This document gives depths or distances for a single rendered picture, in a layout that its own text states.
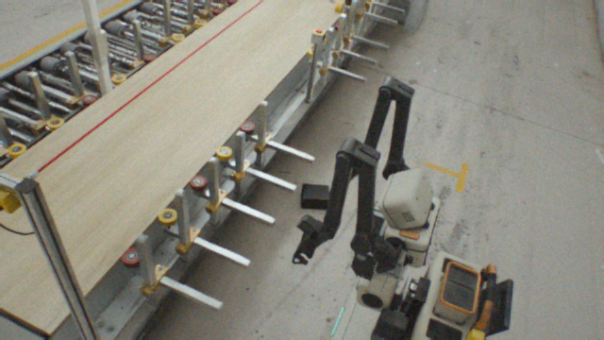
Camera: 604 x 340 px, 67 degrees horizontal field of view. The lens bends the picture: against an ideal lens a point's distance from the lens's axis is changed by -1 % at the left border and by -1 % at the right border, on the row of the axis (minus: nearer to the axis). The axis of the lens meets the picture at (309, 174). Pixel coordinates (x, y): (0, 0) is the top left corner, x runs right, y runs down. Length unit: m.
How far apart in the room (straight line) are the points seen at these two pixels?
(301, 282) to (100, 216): 1.38
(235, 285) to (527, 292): 1.97
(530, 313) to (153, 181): 2.51
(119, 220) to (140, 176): 0.28
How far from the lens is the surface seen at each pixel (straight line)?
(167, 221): 2.15
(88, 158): 2.51
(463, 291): 2.15
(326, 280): 3.08
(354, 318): 2.65
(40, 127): 2.84
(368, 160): 1.45
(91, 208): 2.27
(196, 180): 2.30
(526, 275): 3.66
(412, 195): 1.71
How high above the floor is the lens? 2.54
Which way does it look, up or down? 44 degrees down
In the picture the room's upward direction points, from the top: 10 degrees clockwise
